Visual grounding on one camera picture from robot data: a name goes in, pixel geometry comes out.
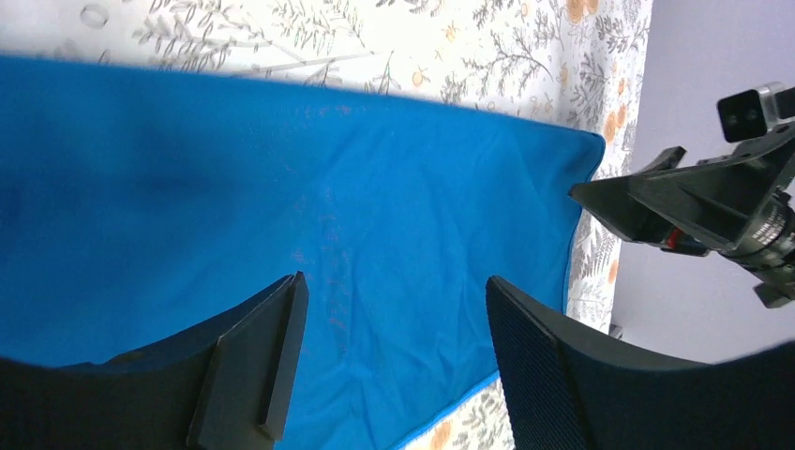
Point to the blue cloth napkin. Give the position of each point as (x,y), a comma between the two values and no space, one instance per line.
(136,203)

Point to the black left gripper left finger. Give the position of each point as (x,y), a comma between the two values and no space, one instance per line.
(225,383)

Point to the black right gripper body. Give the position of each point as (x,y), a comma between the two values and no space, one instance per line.
(751,227)

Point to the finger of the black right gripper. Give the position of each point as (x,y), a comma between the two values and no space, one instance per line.
(668,159)
(632,206)

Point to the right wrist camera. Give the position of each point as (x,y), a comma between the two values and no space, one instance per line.
(755,112)

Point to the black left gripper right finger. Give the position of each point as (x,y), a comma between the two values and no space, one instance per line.
(568,386)

